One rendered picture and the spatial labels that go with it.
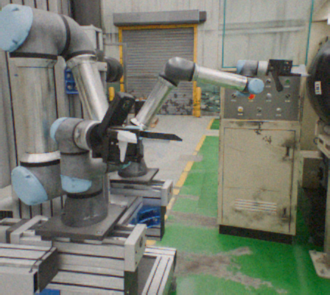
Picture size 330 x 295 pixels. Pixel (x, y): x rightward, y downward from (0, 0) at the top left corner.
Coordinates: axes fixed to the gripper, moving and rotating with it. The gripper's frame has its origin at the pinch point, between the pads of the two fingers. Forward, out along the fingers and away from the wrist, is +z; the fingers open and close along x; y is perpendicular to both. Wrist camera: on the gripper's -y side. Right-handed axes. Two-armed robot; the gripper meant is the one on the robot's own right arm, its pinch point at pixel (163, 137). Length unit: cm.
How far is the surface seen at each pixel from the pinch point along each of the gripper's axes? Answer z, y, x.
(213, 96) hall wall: -475, -82, -873
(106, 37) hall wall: -828, -261, -677
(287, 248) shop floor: -18, 83, -176
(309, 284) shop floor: 2, 87, -146
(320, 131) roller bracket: 0, -2, -148
